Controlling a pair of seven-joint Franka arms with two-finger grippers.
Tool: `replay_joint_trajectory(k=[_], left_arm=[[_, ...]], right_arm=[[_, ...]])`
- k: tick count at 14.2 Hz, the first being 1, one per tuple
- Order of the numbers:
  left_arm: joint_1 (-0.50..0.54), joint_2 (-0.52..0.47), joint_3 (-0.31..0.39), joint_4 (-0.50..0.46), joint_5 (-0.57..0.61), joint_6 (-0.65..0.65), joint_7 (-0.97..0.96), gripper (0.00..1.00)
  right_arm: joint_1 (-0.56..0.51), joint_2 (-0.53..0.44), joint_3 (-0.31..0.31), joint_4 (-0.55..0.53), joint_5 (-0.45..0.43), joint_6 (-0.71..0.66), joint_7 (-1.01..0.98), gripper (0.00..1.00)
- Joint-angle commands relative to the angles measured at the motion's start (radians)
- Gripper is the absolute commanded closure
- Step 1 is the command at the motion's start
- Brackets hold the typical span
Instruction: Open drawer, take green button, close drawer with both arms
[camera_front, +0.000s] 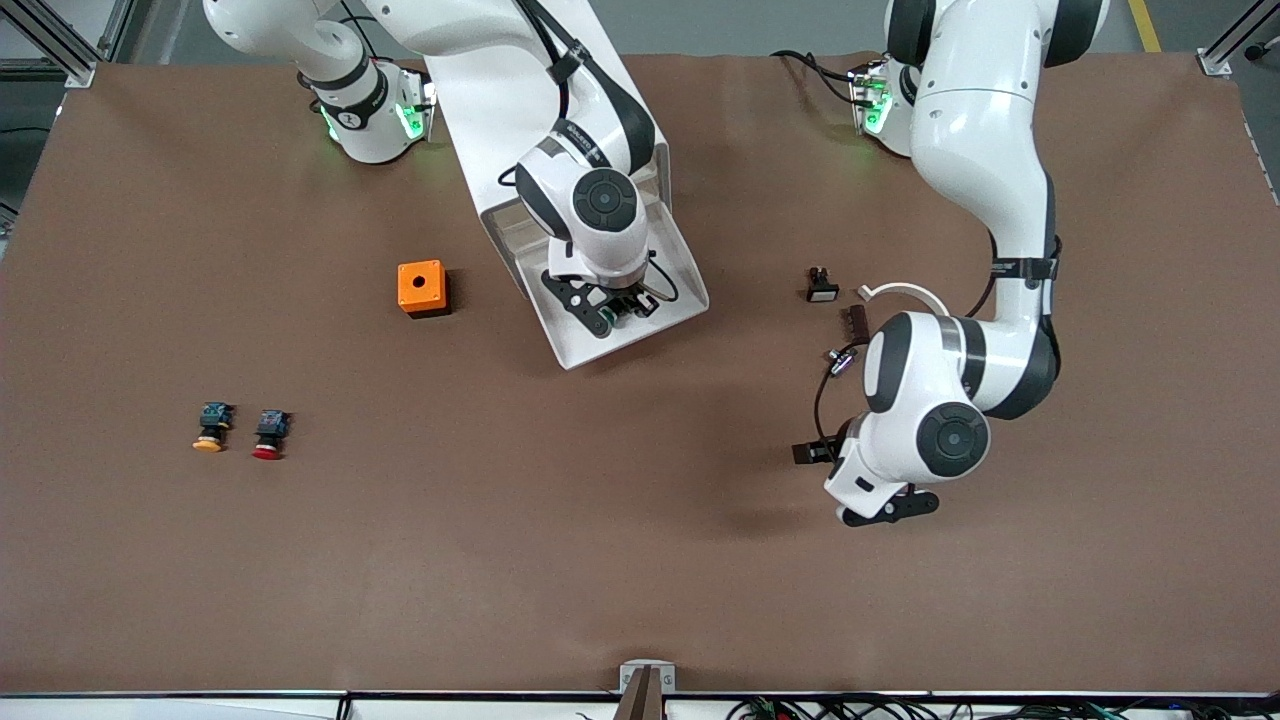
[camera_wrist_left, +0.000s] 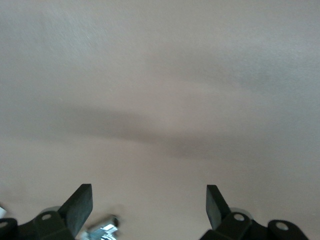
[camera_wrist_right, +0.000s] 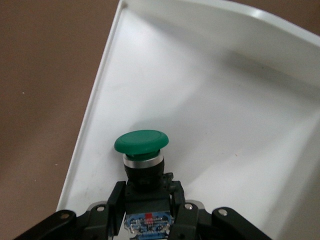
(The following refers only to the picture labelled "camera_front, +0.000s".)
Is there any white plastic drawer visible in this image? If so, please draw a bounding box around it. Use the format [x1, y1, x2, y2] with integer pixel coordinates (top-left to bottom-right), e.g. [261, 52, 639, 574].
[497, 190, 712, 372]

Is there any white drawer cabinet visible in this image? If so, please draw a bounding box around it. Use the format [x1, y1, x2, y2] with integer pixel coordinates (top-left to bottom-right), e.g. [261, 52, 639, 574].
[419, 0, 673, 299]

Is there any red mushroom push button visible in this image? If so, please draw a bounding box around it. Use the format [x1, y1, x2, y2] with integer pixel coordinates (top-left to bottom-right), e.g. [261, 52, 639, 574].
[251, 409, 292, 462]

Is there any yellow mushroom push button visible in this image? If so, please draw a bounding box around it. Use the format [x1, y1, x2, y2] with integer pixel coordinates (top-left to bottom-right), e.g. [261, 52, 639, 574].
[192, 401, 236, 455]

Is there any orange button enclosure box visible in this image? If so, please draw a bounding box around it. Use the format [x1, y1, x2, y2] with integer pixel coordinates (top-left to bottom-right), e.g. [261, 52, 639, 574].
[397, 260, 451, 319]

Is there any white curved bracket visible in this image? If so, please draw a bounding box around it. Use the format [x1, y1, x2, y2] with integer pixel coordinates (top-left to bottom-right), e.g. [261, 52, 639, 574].
[857, 282, 951, 319]

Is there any black cable bundle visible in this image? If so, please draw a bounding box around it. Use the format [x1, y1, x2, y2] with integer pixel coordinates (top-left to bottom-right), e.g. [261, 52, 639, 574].
[725, 694, 1280, 720]

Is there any black arm base cable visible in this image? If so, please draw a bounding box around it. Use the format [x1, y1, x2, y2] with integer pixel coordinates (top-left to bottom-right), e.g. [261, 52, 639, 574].
[770, 48, 861, 106]

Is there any grey table edge mount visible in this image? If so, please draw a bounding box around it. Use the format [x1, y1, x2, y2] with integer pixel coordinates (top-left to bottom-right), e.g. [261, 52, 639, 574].
[618, 660, 677, 720]

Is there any aluminium frame post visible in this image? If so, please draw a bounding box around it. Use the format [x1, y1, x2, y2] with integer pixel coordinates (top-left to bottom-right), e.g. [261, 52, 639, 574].
[0, 0, 136, 89]
[1197, 0, 1280, 78]

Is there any white table edge rail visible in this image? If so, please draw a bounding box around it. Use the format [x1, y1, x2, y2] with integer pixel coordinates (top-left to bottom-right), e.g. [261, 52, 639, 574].
[0, 690, 1280, 720]

